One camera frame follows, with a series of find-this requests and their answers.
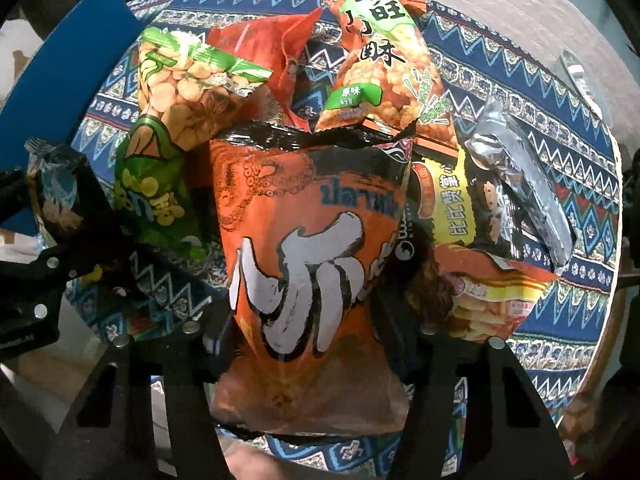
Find grey waste bin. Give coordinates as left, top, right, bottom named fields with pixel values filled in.
left=557, top=50, right=608, bottom=121

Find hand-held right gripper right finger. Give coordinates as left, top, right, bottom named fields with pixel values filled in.
left=395, top=310, right=576, bottom=480

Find large orange octopus snack bag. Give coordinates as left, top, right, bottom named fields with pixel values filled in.
left=207, top=120, right=431, bottom=436

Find red-orange crinkled snack bag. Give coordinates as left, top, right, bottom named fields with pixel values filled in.
left=207, top=7, right=323, bottom=131

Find blue storage box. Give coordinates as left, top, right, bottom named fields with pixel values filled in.
left=0, top=0, right=143, bottom=241

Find dark teal snack packet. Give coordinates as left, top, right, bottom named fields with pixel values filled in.
left=24, top=137, right=101, bottom=248

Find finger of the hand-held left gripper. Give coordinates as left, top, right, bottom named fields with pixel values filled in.
left=0, top=167, right=33, bottom=226
left=20, top=157, right=138, bottom=311

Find silver foil snack packet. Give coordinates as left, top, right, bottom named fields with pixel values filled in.
left=462, top=100, right=576, bottom=268

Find black chair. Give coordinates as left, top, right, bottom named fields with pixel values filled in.
left=612, top=145, right=640, bottom=376

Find orange and yellow chip packet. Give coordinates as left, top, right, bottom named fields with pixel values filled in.
left=435, top=247, right=561, bottom=343

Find blue patterned tablecloth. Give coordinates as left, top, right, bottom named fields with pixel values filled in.
left=65, top=0, right=623, bottom=480

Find green pea snack bag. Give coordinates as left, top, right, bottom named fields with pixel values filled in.
left=112, top=27, right=275, bottom=261

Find orange green-label cracker bag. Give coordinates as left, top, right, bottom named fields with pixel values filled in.
left=312, top=0, right=458, bottom=161

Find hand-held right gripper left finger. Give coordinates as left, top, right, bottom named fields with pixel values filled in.
left=47, top=300, right=236, bottom=480

